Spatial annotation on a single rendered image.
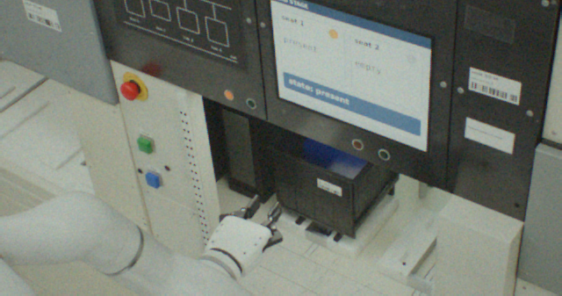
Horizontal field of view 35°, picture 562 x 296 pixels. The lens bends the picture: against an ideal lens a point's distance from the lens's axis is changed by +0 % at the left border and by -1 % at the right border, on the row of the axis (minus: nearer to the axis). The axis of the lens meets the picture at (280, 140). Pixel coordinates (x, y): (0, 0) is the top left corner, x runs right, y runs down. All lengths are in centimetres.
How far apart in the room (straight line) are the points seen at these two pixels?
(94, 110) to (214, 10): 54
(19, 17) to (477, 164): 104
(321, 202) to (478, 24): 85
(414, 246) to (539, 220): 70
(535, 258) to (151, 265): 59
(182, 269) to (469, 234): 45
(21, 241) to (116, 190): 86
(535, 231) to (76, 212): 67
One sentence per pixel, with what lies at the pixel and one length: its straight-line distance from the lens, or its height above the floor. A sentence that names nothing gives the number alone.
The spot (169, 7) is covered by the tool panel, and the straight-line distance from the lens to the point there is 157.
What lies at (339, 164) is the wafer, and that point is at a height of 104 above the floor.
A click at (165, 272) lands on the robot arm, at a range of 140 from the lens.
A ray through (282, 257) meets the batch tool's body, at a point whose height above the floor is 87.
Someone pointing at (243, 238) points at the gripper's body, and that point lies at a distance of 163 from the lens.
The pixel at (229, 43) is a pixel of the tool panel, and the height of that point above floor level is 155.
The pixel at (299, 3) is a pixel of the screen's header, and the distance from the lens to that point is 137.
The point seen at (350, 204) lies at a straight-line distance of 191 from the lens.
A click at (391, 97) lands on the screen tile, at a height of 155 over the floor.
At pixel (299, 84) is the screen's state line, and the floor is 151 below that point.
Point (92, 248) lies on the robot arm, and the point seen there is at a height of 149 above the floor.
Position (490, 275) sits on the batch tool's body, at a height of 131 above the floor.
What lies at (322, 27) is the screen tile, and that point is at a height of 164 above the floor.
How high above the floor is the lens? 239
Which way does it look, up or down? 40 degrees down
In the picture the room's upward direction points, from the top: 5 degrees counter-clockwise
